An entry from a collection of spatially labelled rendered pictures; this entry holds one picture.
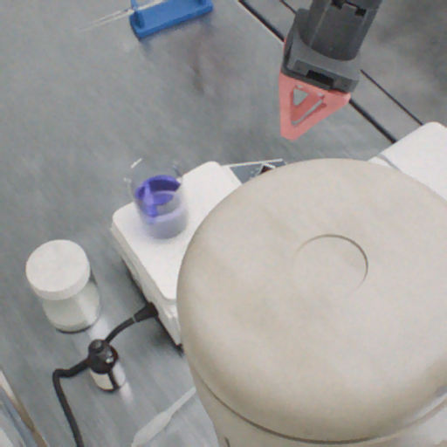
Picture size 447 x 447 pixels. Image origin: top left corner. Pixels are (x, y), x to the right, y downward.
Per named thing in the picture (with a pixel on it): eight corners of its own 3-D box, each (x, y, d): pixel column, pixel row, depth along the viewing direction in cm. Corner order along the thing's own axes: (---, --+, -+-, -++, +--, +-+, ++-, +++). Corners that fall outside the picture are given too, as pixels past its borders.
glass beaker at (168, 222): (132, 214, 103) (115, 161, 96) (184, 195, 103) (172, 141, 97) (150, 262, 99) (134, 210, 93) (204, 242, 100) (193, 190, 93)
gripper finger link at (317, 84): (251, 138, 100) (288, 55, 95) (258, 99, 106) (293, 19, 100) (319, 162, 101) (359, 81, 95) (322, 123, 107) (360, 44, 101)
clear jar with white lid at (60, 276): (99, 334, 105) (81, 292, 99) (40, 333, 106) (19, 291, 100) (108, 283, 109) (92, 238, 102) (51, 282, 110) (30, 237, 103)
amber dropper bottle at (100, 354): (115, 358, 104) (100, 321, 98) (132, 379, 102) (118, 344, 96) (89, 375, 103) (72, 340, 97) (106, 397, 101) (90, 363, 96)
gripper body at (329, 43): (283, 73, 94) (315, 2, 90) (291, 22, 103) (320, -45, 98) (351, 99, 95) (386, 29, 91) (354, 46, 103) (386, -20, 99)
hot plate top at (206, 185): (216, 162, 106) (215, 156, 105) (280, 244, 99) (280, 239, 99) (109, 219, 103) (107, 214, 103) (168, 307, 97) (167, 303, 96)
